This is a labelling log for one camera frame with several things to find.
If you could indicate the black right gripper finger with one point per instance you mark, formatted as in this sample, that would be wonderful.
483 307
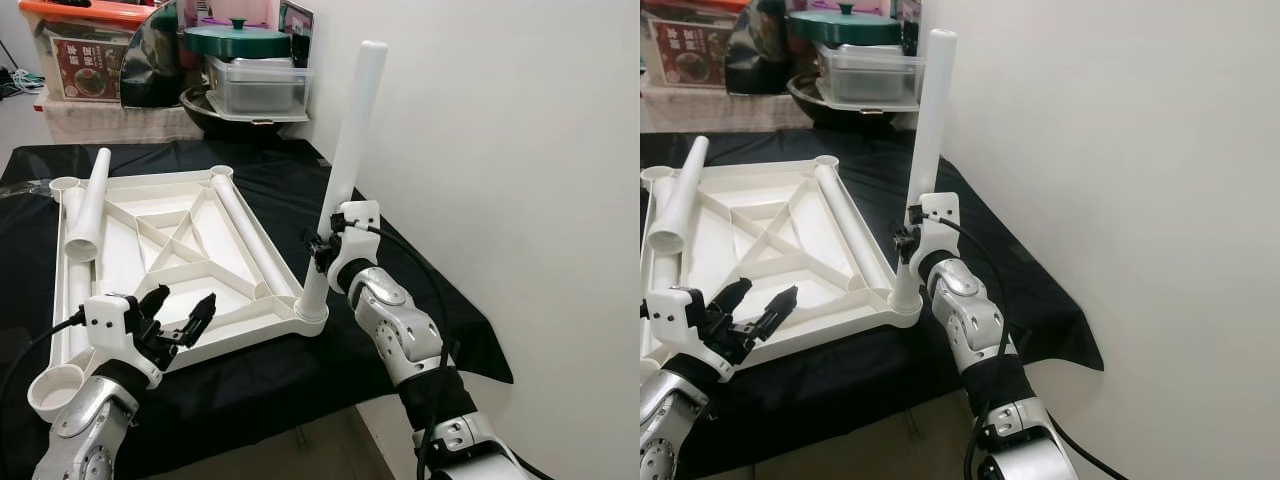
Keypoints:
312 245

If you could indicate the black wok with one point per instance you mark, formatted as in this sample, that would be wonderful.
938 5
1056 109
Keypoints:
215 122
820 108

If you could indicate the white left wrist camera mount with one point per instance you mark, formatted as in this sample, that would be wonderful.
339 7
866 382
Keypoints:
670 315
110 318

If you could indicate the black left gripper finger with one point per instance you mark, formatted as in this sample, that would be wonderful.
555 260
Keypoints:
202 316
782 308
735 295
154 300

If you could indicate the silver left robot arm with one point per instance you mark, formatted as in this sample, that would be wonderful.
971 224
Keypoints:
665 425
85 430

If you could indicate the clear plastic lidded container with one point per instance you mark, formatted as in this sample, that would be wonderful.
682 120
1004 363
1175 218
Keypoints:
865 75
258 88

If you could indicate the beige cloth covered bench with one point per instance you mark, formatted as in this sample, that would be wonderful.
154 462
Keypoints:
720 110
120 125

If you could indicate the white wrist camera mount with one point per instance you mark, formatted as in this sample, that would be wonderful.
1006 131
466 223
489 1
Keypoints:
940 210
670 315
110 318
355 215

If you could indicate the pink plastic container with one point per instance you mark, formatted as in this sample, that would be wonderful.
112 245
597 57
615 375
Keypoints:
815 5
215 10

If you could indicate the black glossy bag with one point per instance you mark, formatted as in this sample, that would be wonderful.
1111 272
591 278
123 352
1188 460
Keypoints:
155 60
765 50

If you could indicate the dark green lidded pot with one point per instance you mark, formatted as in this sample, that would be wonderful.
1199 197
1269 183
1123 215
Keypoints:
240 42
845 28

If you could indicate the black purple packaging box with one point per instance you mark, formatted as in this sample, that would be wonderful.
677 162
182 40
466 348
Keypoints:
297 20
908 12

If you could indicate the black table cloth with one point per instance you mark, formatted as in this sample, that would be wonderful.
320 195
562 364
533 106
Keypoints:
280 380
880 390

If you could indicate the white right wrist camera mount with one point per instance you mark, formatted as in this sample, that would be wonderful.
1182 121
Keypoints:
355 215
940 210

